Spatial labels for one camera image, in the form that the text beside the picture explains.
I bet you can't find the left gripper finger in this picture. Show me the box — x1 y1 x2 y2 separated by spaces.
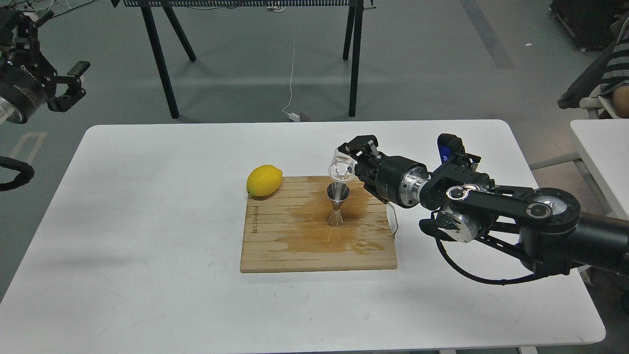
47 61 91 113
0 9 56 74

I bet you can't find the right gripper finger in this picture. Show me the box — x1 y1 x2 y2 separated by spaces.
337 135 381 165
363 177 394 204

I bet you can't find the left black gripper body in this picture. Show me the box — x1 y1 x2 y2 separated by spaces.
0 62 48 124

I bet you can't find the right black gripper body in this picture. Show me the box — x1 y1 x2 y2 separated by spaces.
361 155 429 208

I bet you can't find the clear glass measuring cup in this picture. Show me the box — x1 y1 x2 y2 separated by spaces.
328 148 356 183

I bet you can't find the steel double jigger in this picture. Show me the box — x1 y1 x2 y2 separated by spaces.
327 181 350 227

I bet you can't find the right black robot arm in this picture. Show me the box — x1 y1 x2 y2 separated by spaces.
337 134 629 285

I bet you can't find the yellow lemon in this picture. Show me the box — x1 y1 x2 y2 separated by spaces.
246 164 283 197

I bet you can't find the wooden cutting board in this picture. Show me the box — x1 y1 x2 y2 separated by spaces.
240 176 398 273

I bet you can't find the white side table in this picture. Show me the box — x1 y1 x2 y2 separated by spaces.
570 119 629 219

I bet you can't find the person in striped shirt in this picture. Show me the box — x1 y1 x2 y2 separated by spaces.
600 13 629 118

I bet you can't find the floor cables bundle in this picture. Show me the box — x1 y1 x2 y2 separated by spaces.
0 0 99 25

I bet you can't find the white charger cable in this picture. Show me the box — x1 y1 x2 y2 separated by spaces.
281 47 301 122

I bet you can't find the black metal frame table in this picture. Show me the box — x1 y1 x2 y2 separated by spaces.
102 6 377 124

